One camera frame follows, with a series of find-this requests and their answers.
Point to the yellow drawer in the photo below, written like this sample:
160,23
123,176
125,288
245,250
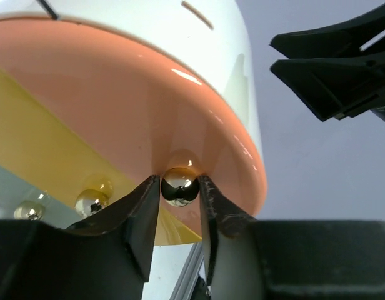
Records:
104,126

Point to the white cylindrical drawer cabinet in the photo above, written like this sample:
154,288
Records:
172,27

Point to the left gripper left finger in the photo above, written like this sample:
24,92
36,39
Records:
105,256

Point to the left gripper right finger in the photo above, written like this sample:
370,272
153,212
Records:
289,250

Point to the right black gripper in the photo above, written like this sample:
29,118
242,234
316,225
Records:
335,88

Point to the orange top drawer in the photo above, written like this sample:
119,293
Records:
222,116

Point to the aluminium table rail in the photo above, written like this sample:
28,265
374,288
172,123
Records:
188,277

